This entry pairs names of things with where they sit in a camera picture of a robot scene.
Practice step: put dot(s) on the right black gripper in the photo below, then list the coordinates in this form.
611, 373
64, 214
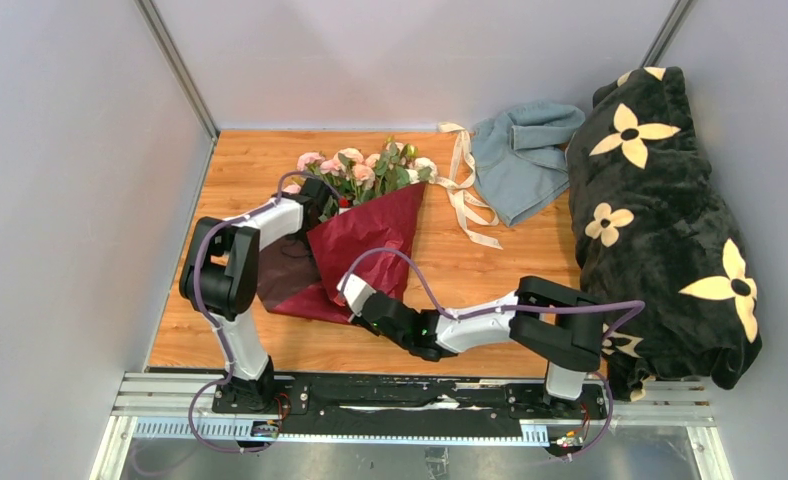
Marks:
365, 322

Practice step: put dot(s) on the pink rose stem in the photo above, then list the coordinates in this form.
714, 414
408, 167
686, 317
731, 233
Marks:
349, 171

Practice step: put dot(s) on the white rose stem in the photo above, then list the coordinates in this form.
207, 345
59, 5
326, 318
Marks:
422, 170

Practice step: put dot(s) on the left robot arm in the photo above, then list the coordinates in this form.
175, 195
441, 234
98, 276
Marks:
220, 278

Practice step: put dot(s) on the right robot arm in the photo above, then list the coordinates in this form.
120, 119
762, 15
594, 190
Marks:
562, 325

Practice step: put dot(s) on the cream printed ribbon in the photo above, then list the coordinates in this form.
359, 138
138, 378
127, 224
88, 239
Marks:
461, 178

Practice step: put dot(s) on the blue towel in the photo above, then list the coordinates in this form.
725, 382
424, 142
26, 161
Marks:
520, 166

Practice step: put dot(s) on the black flower-pattern blanket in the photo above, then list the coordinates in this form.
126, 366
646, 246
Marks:
649, 225

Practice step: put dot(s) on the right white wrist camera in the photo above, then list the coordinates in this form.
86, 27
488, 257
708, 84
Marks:
355, 291

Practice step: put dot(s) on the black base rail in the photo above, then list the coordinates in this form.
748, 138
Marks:
378, 406

